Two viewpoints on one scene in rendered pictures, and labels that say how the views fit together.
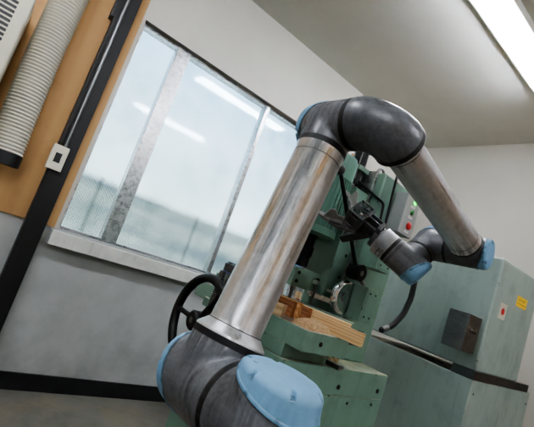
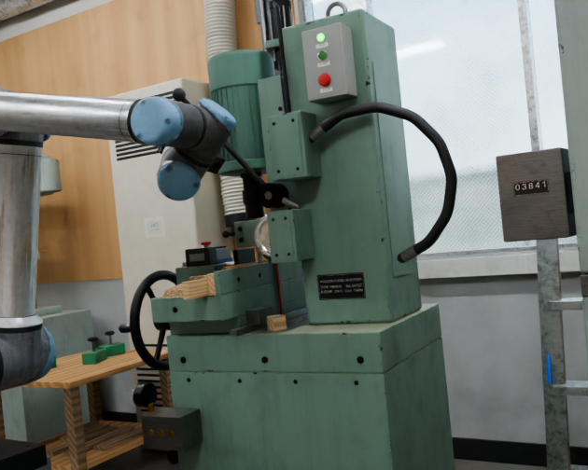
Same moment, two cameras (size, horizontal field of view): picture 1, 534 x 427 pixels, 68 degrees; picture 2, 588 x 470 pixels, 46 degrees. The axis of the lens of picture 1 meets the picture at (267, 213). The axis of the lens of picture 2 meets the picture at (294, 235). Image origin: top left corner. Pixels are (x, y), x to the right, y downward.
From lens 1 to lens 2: 2.10 m
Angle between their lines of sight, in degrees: 68
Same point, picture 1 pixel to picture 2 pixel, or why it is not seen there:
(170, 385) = not seen: outside the picture
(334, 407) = (273, 387)
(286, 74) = not seen: outside the picture
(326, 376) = (236, 348)
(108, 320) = not seen: hidden behind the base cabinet
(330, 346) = (191, 309)
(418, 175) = (3, 125)
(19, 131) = (231, 191)
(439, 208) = (48, 130)
